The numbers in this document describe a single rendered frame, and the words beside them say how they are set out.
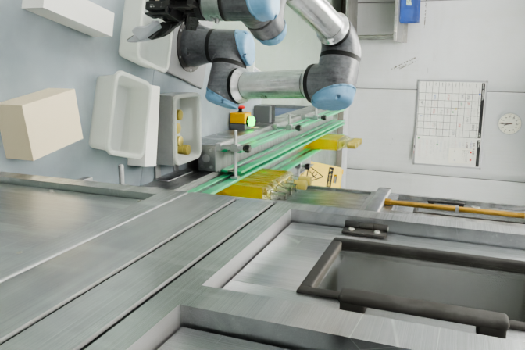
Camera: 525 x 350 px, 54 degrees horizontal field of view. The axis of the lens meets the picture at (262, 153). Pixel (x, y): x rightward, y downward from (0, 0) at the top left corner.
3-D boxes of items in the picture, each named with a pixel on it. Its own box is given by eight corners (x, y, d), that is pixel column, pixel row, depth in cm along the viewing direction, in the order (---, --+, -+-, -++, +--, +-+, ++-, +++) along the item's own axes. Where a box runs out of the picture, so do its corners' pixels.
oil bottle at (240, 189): (212, 198, 179) (269, 205, 172) (211, 183, 178) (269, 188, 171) (218, 194, 184) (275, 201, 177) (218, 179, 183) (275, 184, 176)
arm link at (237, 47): (226, 37, 184) (262, 38, 179) (219, 73, 182) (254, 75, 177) (212, 22, 172) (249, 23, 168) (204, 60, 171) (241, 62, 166)
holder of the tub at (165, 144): (151, 180, 167) (173, 182, 164) (149, 94, 162) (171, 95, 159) (178, 169, 183) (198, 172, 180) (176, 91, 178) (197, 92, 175)
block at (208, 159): (197, 170, 181) (215, 173, 179) (196, 144, 180) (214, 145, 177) (201, 169, 185) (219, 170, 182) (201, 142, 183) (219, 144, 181)
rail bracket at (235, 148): (215, 177, 179) (248, 180, 175) (215, 130, 176) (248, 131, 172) (219, 176, 182) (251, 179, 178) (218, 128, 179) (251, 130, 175)
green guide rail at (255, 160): (220, 172, 183) (241, 173, 181) (220, 169, 183) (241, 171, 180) (333, 120, 345) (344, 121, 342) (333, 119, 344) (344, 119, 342)
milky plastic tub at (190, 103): (152, 164, 165) (176, 166, 162) (150, 94, 162) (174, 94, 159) (180, 155, 182) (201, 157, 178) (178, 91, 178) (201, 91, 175)
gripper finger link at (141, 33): (114, 34, 112) (145, 8, 110) (130, 41, 118) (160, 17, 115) (120, 46, 111) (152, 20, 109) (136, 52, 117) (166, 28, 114)
